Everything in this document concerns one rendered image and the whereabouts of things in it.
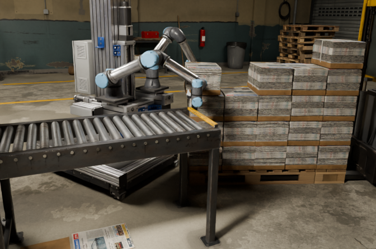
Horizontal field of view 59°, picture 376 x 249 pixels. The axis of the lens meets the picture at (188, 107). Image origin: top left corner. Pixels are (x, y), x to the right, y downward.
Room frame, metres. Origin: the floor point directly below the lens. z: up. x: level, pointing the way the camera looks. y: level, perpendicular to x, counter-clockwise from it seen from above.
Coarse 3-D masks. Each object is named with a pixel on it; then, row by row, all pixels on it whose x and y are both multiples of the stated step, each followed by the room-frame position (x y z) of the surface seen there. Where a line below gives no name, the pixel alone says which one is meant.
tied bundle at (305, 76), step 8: (288, 64) 3.05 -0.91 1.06; (296, 64) 3.06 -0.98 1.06; (304, 64) 3.07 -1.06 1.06; (312, 64) 3.08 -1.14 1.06; (296, 72) 2.78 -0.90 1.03; (304, 72) 2.78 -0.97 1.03; (312, 72) 2.79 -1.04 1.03; (320, 72) 2.79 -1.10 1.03; (296, 80) 2.78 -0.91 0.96; (304, 80) 2.79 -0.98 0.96; (312, 80) 2.79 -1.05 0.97; (320, 80) 2.80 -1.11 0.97; (296, 88) 2.78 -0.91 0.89; (304, 88) 2.78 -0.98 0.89; (312, 88) 2.79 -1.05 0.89; (320, 88) 2.79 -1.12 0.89
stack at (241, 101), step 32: (224, 96) 2.80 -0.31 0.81; (256, 96) 2.76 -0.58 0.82; (288, 96) 2.78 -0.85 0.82; (320, 96) 2.80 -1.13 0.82; (224, 128) 2.73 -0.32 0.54; (256, 128) 2.76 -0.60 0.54; (288, 128) 2.77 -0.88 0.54; (320, 128) 2.80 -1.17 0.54; (192, 160) 2.72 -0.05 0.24; (224, 160) 2.73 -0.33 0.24; (256, 160) 2.76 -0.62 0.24; (288, 160) 2.78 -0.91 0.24
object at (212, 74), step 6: (186, 66) 2.78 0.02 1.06; (192, 66) 2.78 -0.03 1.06; (198, 66) 2.79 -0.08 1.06; (204, 66) 2.81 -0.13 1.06; (210, 66) 2.83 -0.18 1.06; (216, 66) 2.84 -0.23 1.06; (192, 72) 2.69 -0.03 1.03; (198, 72) 2.70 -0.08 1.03; (204, 72) 2.70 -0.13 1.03; (210, 72) 2.70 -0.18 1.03; (216, 72) 2.71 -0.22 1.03; (204, 78) 2.71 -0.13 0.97; (210, 78) 2.71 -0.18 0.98; (216, 78) 2.72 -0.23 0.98; (186, 84) 2.70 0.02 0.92; (210, 84) 2.71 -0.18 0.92; (216, 84) 2.72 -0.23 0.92
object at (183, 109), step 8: (128, 112) 2.26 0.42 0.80; (136, 112) 2.27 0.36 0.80; (144, 112) 2.27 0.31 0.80; (184, 112) 2.39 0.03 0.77; (40, 120) 2.04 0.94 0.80; (48, 120) 2.05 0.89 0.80; (56, 120) 2.05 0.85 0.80; (64, 120) 2.06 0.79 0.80; (72, 120) 2.08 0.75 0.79; (80, 120) 2.10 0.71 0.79; (112, 120) 2.18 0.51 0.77; (16, 128) 1.95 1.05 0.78; (72, 128) 2.07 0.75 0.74; (128, 128) 2.22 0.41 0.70
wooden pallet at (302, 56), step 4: (300, 48) 8.50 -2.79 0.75; (304, 48) 8.47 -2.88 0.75; (308, 48) 8.53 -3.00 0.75; (312, 48) 8.59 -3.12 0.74; (300, 52) 8.51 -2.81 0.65; (304, 52) 8.60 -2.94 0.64; (308, 52) 8.66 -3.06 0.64; (312, 52) 8.72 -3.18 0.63; (300, 56) 8.48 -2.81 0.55; (304, 56) 8.54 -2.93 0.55; (308, 56) 8.63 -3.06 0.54; (300, 60) 8.46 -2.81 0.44; (304, 60) 8.37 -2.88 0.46; (308, 60) 8.43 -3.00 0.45
